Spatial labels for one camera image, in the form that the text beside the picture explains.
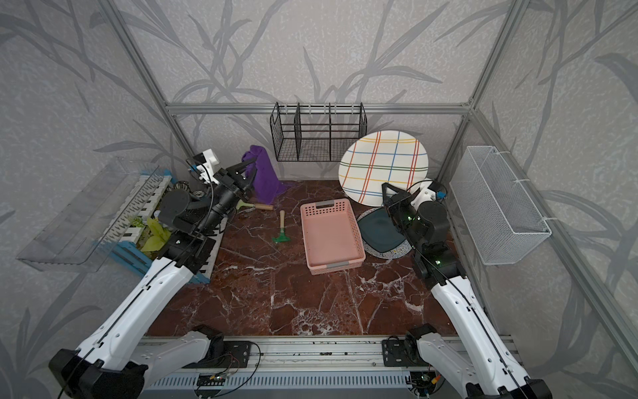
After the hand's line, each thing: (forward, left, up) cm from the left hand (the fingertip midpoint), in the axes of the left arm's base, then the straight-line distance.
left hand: (263, 163), depth 56 cm
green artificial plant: (-4, +35, -25) cm, 43 cm away
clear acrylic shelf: (-9, +51, -18) cm, 55 cm away
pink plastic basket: (+8, -16, -49) cm, 52 cm away
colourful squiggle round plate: (+3, -41, -48) cm, 64 cm away
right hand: (+3, -29, -9) cm, 31 cm away
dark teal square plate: (+10, -35, -44) cm, 57 cm away
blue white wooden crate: (-9, +39, -18) cm, 44 cm away
